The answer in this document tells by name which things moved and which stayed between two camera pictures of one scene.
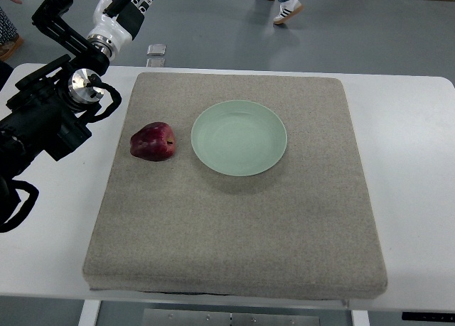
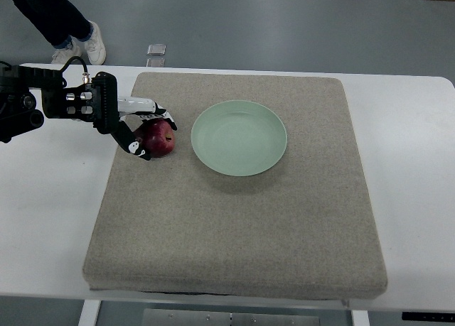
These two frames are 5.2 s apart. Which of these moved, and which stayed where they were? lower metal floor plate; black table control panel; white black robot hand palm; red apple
Moved: white black robot hand palm
Stayed: black table control panel; lower metal floor plate; red apple
